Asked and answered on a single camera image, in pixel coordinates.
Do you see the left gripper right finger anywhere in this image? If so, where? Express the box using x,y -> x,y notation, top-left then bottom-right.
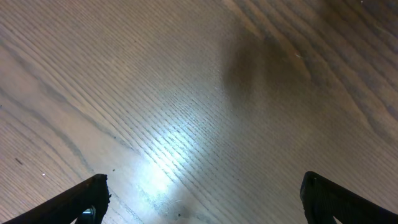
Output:
300,171 -> 397,224

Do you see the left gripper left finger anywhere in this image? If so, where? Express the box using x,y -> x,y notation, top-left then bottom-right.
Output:
4,174 -> 111,224

